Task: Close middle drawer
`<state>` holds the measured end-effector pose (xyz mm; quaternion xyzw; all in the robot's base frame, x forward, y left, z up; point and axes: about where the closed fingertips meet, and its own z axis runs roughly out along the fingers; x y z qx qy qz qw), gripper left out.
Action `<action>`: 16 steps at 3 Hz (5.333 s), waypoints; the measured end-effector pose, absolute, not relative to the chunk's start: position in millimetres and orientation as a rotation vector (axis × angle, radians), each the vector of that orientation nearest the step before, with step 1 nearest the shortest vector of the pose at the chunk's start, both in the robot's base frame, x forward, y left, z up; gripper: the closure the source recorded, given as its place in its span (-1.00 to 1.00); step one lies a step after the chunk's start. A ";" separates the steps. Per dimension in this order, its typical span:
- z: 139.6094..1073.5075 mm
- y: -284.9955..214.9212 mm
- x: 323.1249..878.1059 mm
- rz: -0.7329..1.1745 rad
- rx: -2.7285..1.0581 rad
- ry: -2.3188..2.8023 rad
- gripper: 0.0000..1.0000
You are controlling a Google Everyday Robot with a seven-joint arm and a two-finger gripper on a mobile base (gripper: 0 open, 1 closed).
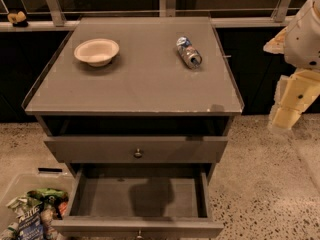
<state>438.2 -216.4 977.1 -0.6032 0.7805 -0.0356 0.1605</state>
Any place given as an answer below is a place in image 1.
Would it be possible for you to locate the white paper bowl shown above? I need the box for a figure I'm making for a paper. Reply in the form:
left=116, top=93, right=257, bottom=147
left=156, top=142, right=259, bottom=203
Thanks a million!
left=74, top=39, right=120, bottom=67

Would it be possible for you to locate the grey top drawer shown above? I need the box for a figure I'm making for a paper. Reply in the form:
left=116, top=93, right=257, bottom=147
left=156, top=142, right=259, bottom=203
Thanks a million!
left=44, top=136, right=227, bottom=163

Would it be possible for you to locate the small yellow black object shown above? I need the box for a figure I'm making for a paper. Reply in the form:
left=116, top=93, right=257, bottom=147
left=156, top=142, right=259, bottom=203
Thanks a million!
left=7, top=11, right=28, bottom=27

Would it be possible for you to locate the grey drawer cabinet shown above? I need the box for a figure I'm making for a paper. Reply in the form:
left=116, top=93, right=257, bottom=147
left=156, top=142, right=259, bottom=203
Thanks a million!
left=21, top=16, right=245, bottom=240

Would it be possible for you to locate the metal window railing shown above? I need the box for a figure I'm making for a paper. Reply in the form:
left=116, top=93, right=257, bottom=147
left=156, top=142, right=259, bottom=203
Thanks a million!
left=0, top=0, right=306, bottom=31

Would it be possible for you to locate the blue white snack bag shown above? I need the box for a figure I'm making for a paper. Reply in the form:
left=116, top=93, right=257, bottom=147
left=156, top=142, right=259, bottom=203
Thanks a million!
left=6, top=196, right=44, bottom=240

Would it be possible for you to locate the round metal knob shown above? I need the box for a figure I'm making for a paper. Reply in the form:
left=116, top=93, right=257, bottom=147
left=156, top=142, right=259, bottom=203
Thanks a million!
left=134, top=148, right=143, bottom=159
left=136, top=230, right=144, bottom=240

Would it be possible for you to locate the round metal middle knob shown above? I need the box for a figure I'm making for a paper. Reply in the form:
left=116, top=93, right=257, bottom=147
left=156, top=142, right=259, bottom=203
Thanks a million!
left=136, top=230, right=144, bottom=240

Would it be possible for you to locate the green snack bag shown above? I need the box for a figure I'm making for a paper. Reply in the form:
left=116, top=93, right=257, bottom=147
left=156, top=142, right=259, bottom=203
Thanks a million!
left=27, top=188, right=69, bottom=219

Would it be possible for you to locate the round metal top knob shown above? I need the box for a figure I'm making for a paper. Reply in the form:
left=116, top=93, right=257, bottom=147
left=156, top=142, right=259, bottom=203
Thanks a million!
left=134, top=148, right=143, bottom=159

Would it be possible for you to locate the grey drawer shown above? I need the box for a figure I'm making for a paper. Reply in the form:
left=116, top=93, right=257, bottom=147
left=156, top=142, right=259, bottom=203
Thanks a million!
left=54, top=164, right=223, bottom=240
left=44, top=136, right=227, bottom=163

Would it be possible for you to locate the crushed blue soda can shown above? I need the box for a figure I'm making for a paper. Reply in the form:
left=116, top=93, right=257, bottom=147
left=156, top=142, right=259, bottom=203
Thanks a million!
left=176, top=36, right=202, bottom=69

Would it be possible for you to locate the clear plastic bin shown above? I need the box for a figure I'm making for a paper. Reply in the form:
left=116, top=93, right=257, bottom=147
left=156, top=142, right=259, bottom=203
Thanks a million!
left=0, top=173, right=73, bottom=240

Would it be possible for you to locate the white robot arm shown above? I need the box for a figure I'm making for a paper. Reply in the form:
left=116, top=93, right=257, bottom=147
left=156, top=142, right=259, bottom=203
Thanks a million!
left=263, top=0, right=320, bottom=130

